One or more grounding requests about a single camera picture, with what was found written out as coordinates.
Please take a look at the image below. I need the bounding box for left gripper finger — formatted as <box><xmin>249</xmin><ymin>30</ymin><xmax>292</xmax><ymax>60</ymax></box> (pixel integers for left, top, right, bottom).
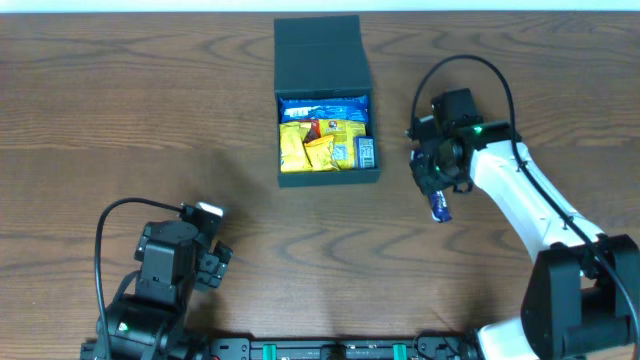
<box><xmin>194</xmin><ymin>253</ymin><xmax>220</xmax><ymax>291</ymax></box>
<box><xmin>213</xmin><ymin>241</ymin><xmax>233</xmax><ymax>280</ymax></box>

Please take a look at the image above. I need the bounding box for purple chocolate bar wrapper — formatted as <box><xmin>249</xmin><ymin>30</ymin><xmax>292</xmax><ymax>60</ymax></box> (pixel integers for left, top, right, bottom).
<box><xmin>410</xmin><ymin>148</ymin><xmax>454</xmax><ymax>224</ymax></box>

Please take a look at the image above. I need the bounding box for small blue card box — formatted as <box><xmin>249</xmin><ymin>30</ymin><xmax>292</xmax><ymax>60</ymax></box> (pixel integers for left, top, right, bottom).
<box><xmin>354</xmin><ymin>136</ymin><xmax>375</xmax><ymax>169</ymax></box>

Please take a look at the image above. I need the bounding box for large yellow Hacks candy bag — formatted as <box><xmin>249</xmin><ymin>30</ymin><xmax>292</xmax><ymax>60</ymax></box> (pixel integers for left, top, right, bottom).
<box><xmin>318</xmin><ymin>119</ymin><xmax>366</xmax><ymax>170</ymax></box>

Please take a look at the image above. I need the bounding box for blue cookie wrapper bar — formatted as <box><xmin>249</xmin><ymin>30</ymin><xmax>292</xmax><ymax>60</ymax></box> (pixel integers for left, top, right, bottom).
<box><xmin>279</xmin><ymin>95</ymin><xmax>369</xmax><ymax>123</ymax></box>

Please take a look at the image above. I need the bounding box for small yellow orange snack packet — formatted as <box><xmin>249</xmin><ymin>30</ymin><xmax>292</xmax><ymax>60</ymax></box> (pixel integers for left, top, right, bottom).
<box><xmin>304</xmin><ymin>135</ymin><xmax>339</xmax><ymax>172</ymax></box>

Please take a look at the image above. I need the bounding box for red snack packet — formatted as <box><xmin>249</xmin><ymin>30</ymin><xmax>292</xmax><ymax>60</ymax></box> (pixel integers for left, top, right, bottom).
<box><xmin>303</xmin><ymin>120</ymin><xmax>321</xmax><ymax>143</ymax></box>

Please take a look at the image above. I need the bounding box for yellow snack bar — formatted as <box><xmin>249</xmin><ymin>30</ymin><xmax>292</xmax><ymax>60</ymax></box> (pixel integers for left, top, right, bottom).
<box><xmin>279</xmin><ymin>121</ymin><xmax>312</xmax><ymax>173</ymax></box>

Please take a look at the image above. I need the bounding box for black gift box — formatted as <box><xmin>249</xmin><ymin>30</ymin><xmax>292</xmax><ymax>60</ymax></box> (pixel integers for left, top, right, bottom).
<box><xmin>273</xmin><ymin>15</ymin><xmax>381</xmax><ymax>188</ymax></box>

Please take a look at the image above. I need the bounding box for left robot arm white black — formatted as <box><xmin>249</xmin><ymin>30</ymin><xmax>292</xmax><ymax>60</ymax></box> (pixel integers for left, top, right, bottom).
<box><xmin>81</xmin><ymin>198</ymin><xmax>233</xmax><ymax>359</ymax></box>

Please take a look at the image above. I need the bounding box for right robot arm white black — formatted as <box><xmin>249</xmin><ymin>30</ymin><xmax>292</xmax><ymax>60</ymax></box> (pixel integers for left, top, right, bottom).
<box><xmin>407</xmin><ymin>89</ymin><xmax>639</xmax><ymax>359</ymax></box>

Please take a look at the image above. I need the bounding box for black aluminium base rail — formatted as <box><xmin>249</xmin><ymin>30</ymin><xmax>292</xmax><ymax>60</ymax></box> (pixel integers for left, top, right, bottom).
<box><xmin>79</xmin><ymin>335</ymin><xmax>587</xmax><ymax>360</ymax></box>

